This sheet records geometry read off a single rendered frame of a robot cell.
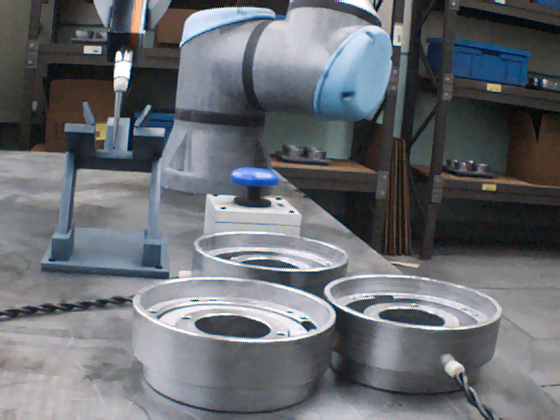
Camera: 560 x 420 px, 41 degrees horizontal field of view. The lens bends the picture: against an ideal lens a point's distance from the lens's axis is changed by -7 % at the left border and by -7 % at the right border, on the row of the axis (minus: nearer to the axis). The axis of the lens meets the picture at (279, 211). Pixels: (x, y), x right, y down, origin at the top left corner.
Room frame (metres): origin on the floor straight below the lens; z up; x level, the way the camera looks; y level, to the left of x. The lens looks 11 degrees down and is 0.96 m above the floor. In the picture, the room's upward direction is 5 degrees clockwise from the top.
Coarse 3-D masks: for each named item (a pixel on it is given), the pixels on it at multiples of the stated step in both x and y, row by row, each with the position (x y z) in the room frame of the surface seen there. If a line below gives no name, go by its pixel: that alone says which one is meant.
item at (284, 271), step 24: (216, 240) 0.55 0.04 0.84; (240, 240) 0.57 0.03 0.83; (264, 240) 0.57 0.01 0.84; (288, 240) 0.57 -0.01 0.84; (312, 240) 0.56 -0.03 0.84; (192, 264) 0.51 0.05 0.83; (216, 264) 0.48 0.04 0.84; (240, 264) 0.47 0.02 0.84; (264, 264) 0.54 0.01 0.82; (288, 264) 0.54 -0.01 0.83; (336, 264) 0.50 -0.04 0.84; (312, 288) 0.48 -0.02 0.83
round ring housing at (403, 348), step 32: (352, 288) 0.47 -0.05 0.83; (384, 288) 0.48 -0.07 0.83; (416, 288) 0.48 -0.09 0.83; (448, 288) 0.47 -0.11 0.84; (352, 320) 0.40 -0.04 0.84; (384, 320) 0.39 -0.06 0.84; (416, 320) 0.45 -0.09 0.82; (448, 320) 0.43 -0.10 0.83; (480, 320) 0.43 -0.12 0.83; (352, 352) 0.39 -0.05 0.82; (384, 352) 0.38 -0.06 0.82; (416, 352) 0.38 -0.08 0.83; (448, 352) 0.38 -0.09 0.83; (480, 352) 0.39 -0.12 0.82; (384, 384) 0.39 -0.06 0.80; (416, 384) 0.38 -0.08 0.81; (448, 384) 0.39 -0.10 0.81
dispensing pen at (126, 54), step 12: (120, 0) 0.58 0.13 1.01; (132, 0) 0.58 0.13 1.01; (120, 12) 0.58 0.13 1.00; (132, 12) 0.58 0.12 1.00; (120, 24) 0.57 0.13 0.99; (132, 24) 0.57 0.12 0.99; (108, 36) 0.57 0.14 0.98; (120, 36) 0.57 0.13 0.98; (108, 48) 0.58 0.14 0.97; (120, 48) 0.58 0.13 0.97; (132, 48) 0.58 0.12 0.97; (108, 60) 0.60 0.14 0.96; (120, 60) 0.57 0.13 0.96; (132, 60) 0.58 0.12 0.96; (120, 72) 0.56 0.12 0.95; (120, 84) 0.56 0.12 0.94; (120, 96) 0.56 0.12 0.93; (120, 108) 0.55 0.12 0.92
